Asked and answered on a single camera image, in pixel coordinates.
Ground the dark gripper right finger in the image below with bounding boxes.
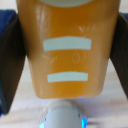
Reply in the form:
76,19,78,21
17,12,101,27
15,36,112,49
108,12,128,100

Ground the orange toy toast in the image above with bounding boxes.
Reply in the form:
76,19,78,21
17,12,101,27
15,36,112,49
15,0,121,100

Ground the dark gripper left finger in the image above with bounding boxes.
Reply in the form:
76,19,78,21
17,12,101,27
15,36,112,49
0,9,27,116

